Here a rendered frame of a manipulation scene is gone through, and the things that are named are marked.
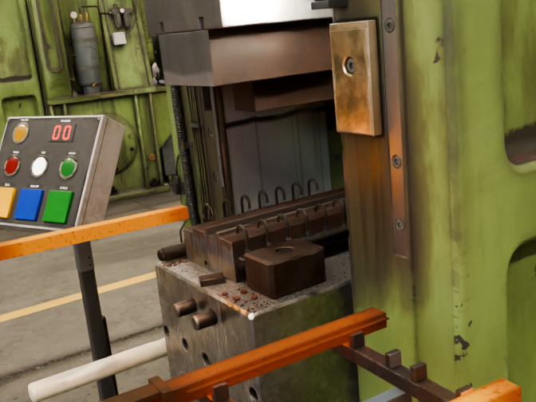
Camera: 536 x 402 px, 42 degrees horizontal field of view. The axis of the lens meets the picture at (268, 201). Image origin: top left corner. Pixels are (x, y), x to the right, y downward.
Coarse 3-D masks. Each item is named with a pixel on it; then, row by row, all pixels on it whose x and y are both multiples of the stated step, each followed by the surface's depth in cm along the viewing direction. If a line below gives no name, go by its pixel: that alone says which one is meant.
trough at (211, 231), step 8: (320, 200) 146; (328, 200) 147; (288, 208) 142; (296, 208) 143; (256, 216) 138; (264, 216) 139; (272, 216) 140; (224, 224) 134; (232, 224) 135; (208, 232) 132
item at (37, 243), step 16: (176, 208) 125; (96, 224) 118; (112, 224) 118; (128, 224) 120; (144, 224) 121; (160, 224) 123; (16, 240) 111; (32, 240) 111; (48, 240) 112; (64, 240) 114; (80, 240) 115; (0, 256) 109; (16, 256) 110
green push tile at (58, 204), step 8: (56, 192) 159; (64, 192) 158; (72, 192) 157; (48, 200) 160; (56, 200) 158; (64, 200) 157; (72, 200) 157; (48, 208) 159; (56, 208) 158; (64, 208) 156; (48, 216) 158; (56, 216) 157; (64, 216) 156
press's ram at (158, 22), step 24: (144, 0) 133; (168, 0) 125; (192, 0) 118; (216, 0) 111; (240, 0) 112; (264, 0) 115; (288, 0) 117; (312, 0) 120; (168, 24) 127; (192, 24) 119; (216, 24) 112; (240, 24) 113
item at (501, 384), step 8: (488, 384) 77; (496, 384) 77; (504, 384) 77; (512, 384) 77; (472, 392) 76; (480, 392) 76; (488, 392) 76; (496, 392) 76; (504, 392) 76; (512, 392) 76; (520, 392) 76; (456, 400) 75; (464, 400) 75; (472, 400) 75; (480, 400) 74; (488, 400) 74; (496, 400) 75; (504, 400) 75; (512, 400) 76; (520, 400) 77
